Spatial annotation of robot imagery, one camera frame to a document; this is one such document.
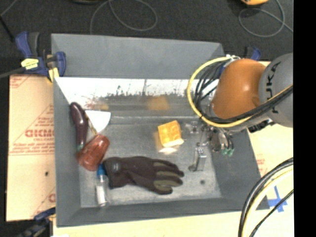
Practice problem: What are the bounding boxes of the yellow cube block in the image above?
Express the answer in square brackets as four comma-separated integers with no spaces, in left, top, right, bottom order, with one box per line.
[154,119,185,155]

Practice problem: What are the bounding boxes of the black cylinder on white bracket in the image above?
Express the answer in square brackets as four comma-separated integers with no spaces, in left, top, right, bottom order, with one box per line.
[247,119,274,133]

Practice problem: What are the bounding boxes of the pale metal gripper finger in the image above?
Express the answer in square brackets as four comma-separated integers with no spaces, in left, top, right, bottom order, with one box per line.
[188,147,208,172]
[184,121,200,134]

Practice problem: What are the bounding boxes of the purple toy eggplant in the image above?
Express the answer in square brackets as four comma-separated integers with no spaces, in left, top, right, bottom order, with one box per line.
[69,102,89,153]

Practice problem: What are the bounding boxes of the white fan-shaped piece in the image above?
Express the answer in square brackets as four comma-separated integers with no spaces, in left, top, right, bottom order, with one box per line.
[84,110,112,134]

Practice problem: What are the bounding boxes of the clear plastic bottle, blue cap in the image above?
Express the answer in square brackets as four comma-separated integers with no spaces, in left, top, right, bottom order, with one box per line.
[94,163,111,207]

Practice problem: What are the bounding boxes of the black glove with olive fingers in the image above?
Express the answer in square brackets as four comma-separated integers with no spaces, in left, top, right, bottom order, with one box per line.
[102,156,185,196]

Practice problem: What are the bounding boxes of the grey metal bin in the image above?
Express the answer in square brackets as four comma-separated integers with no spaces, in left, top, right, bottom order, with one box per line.
[50,33,270,227]

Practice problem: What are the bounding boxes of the red-brown translucent cup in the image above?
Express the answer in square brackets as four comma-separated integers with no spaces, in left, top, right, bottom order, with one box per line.
[76,134,111,172]

